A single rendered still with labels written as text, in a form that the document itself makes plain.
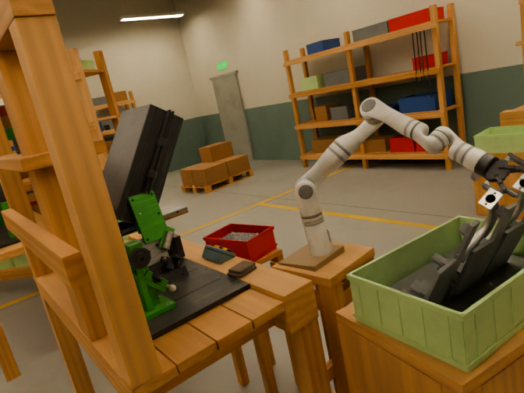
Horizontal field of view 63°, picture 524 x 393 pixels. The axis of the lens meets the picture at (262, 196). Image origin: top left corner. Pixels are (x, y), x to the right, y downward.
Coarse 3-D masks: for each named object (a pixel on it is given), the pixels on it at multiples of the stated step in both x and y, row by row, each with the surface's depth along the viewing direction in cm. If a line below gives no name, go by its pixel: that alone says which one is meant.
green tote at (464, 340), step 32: (448, 224) 166; (480, 224) 163; (384, 256) 148; (416, 256) 158; (352, 288) 141; (384, 288) 127; (512, 288) 118; (384, 320) 132; (416, 320) 120; (448, 320) 111; (480, 320) 111; (512, 320) 120; (448, 352) 114; (480, 352) 113
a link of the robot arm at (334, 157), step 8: (336, 144) 174; (328, 152) 175; (336, 152) 174; (344, 152) 173; (320, 160) 178; (328, 160) 175; (336, 160) 174; (344, 160) 175; (312, 168) 181; (320, 168) 179; (328, 168) 178; (336, 168) 178; (304, 176) 182; (312, 176) 182; (320, 176) 181
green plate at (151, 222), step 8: (152, 192) 186; (136, 200) 182; (144, 200) 184; (152, 200) 185; (136, 208) 181; (144, 208) 183; (152, 208) 185; (136, 216) 181; (144, 216) 182; (152, 216) 184; (160, 216) 186; (144, 224) 182; (152, 224) 184; (160, 224) 185; (144, 232) 181; (152, 232) 183; (160, 232) 185; (144, 240) 180; (152, 240) 182
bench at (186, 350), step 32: (64, 288) 205; (64, 320) 189; (192, 320) 148; (224, 320) 144; (256, 320) 142; (64, 352) 239; (96, 352) 145; (160, 352) 133; (192, 352) 129; (224, 352) 144; (320, 352) 161; (128, 384) 120; (160, 384) 122; (320, 384) 162
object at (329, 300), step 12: (324, 288) 169; (336, 288) 168; (348, 288) 176; (324, 300) 171; (336, 300) 168; (348, 300) 177; (324, 312) 173; (324, 324) 212; (336, 324) 170; (336, 336) 173; (336, 348) 175; (336, 360) 177; (336, 372) 179; (336, 384) 220; (348, 384) 177
